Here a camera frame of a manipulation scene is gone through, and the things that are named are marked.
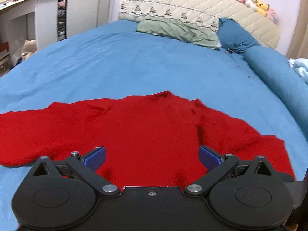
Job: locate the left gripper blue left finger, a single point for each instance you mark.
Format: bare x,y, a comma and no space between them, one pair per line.
84,168

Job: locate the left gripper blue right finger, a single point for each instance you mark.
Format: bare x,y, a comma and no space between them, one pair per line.
219,167

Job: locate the red sweater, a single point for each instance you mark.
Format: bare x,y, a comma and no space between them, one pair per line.
150,140

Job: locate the blue bed sheet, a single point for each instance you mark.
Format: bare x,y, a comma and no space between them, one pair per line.
115,61

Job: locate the blue folded duvet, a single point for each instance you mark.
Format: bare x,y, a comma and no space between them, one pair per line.
273,69

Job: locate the light blue blanket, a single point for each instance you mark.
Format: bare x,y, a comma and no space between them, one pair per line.
300,66

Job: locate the dark blue pillow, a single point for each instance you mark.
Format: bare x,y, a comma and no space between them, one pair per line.
233,37

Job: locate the beige bag on floor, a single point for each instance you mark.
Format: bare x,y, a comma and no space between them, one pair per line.
29,48

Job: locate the beige curtain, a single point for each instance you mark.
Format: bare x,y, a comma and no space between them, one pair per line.
299,44

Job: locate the green pillow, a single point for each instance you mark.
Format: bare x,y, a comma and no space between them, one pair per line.
178,30

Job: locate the white desk shelf unit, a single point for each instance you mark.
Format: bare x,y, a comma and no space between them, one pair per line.
31,20

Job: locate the light pink plush toy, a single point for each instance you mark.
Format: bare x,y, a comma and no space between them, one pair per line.
272,15

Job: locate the grey white wardrobe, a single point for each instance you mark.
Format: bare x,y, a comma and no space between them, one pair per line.
78,16

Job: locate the yellow pikachu plush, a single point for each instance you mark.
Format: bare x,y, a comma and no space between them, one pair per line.
262,7

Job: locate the cream quilted headboard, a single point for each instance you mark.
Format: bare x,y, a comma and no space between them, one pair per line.
204,14

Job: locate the cream plush toy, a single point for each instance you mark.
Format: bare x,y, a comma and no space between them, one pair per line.
251,4

